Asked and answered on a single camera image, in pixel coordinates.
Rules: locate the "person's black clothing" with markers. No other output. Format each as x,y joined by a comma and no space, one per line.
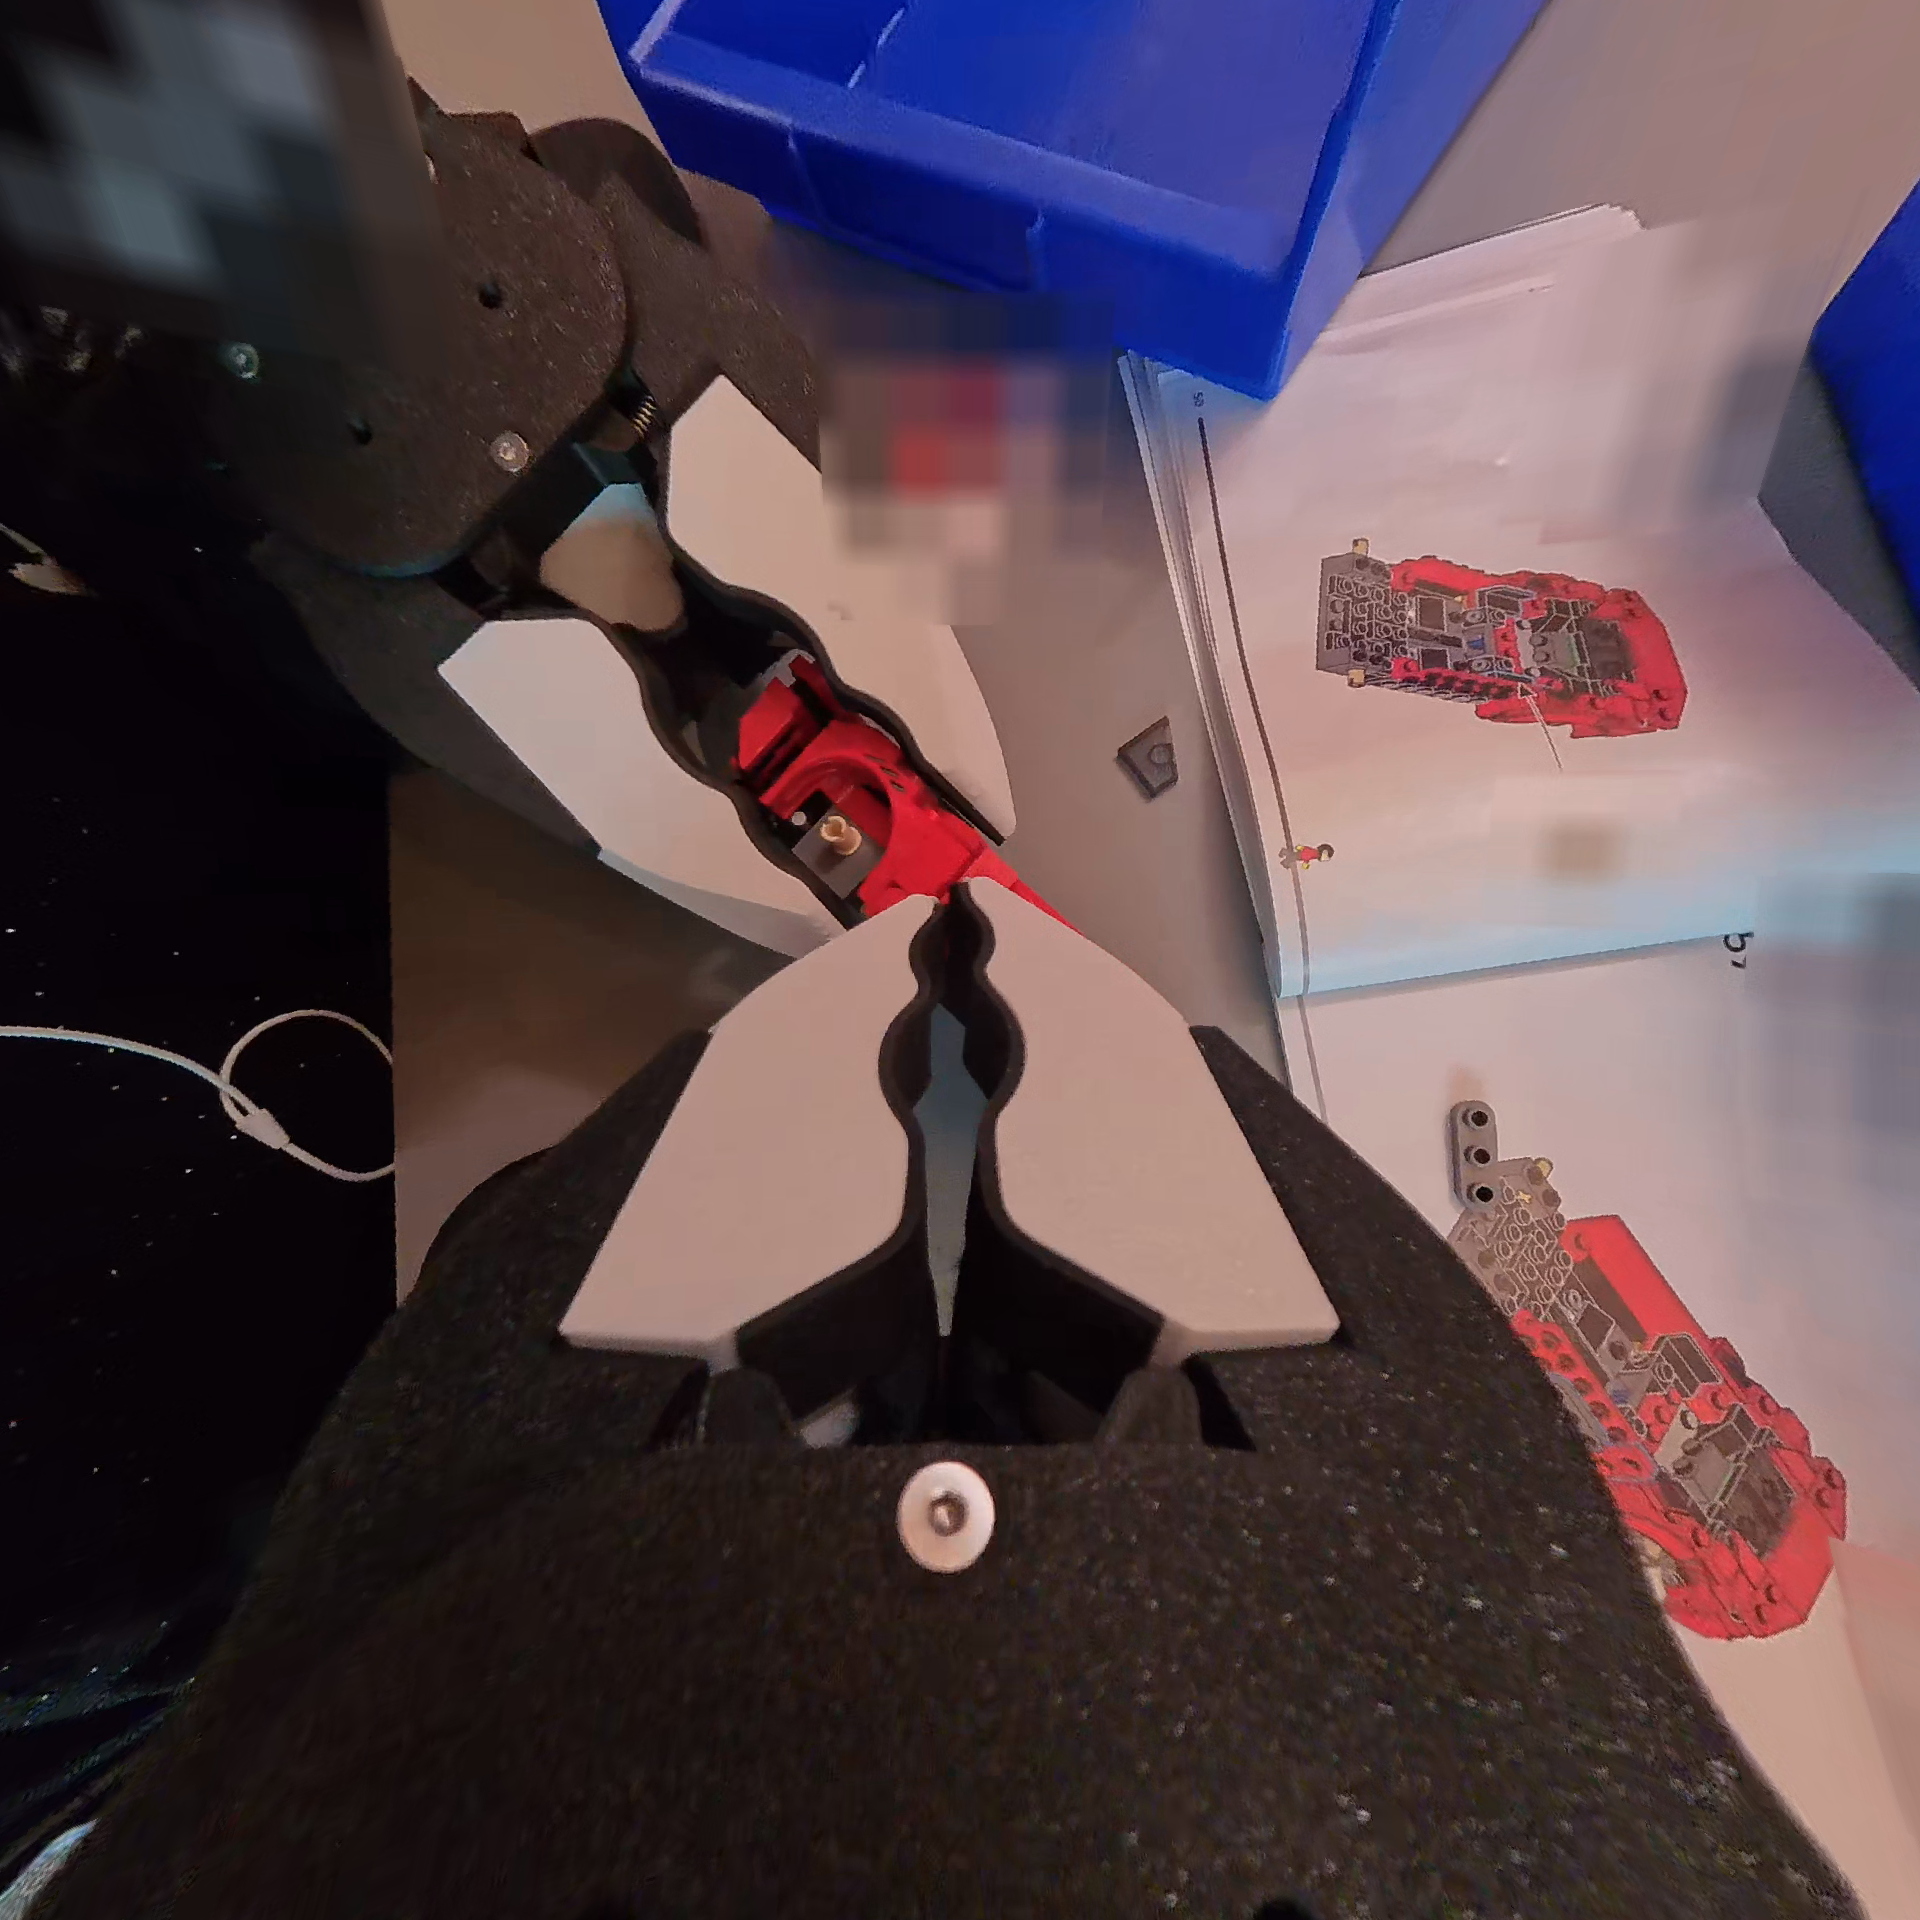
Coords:
153,1354

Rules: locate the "blue plastic bin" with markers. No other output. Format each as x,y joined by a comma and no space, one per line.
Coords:
1123,147
1872,348

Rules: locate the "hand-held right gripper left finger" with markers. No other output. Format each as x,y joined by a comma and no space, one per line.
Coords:
752,1183

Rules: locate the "red black toy brick car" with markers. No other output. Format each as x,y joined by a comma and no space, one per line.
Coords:
854,783

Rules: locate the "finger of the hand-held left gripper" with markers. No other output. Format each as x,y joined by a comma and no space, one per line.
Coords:
607,733
739,475

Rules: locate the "open instruction booklet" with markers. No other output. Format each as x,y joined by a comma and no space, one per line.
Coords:
1502,874

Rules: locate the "small dark grey brick piece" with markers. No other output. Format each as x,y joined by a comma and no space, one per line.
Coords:
1150,757

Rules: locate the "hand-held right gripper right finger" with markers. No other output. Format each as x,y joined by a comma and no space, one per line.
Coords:
1141,1169

